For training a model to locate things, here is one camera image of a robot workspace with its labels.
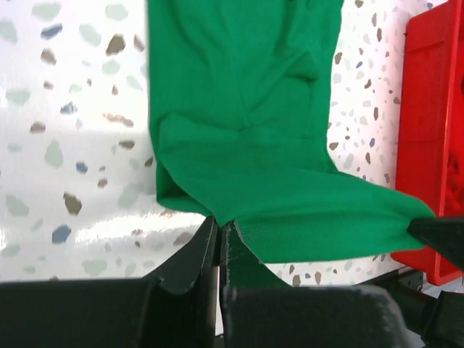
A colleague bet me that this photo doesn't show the green t shirt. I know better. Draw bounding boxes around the green t shirt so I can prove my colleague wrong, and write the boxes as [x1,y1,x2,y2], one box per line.
[146,0,436,264]

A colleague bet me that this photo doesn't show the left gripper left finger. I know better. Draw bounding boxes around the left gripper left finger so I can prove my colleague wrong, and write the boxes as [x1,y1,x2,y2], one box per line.
[1,217,218,347]

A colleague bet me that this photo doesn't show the red plastic bin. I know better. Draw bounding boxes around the red plastic bin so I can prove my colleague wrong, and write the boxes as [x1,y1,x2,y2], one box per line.
[390,0,464,286]

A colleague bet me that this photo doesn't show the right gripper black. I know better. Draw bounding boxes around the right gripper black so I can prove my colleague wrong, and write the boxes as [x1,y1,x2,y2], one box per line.
[394,217,463,348]

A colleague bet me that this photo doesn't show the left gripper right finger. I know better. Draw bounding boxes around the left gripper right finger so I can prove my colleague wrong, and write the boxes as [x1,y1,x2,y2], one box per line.
[220,222,410,348]

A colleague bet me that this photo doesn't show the red t shirt in bin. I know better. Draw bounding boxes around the red t shirt in bin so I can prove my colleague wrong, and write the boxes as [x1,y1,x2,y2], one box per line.
[444,65,463,216]

